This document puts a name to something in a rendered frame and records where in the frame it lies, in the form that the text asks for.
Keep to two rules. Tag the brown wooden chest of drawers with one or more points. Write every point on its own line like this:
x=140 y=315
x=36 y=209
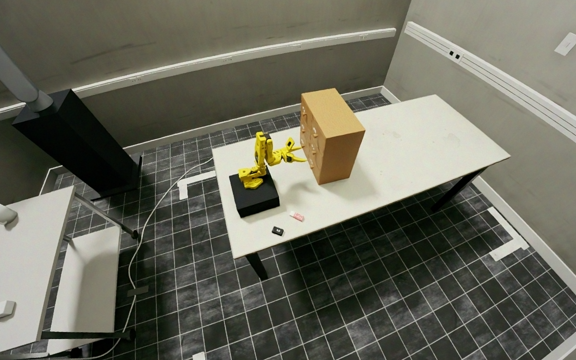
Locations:
x=342 y=130

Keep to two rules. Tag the red and white eraser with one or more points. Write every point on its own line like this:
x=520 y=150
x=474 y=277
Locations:
x=296 y=216

